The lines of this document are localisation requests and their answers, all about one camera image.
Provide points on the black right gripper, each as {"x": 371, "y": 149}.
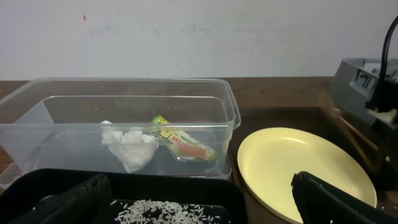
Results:
{"x": 385, "y": 140}

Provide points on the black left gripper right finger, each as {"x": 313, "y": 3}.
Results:
{"x": 319, "y": 202}

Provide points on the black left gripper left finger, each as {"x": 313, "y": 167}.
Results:
{"x": 87, "y": 202}

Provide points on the yellow plate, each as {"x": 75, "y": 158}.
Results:
{"x": 269, "y": 158}

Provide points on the white tissue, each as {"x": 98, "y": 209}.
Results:
{"x": 134, "y": 149}

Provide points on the green snack wrapper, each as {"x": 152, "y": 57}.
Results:
{"x": 184, "y": 147}

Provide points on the grey dishwasher rack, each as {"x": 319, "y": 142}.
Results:
{"x": 355, "y": 89}

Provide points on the left wooden chopstick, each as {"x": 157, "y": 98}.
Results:
{"x": 335, "y": 115}

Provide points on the pile of rice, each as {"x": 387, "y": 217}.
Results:
{"x": 164, "y": 212}

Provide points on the dark brown tray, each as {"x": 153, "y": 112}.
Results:
{"x": 310, "y": 119}

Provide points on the black plastic bin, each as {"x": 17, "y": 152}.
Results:
{"x": 36, "y": 187}

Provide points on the clear plastic bin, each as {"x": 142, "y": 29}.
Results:
{"x": 56, "y": 123}

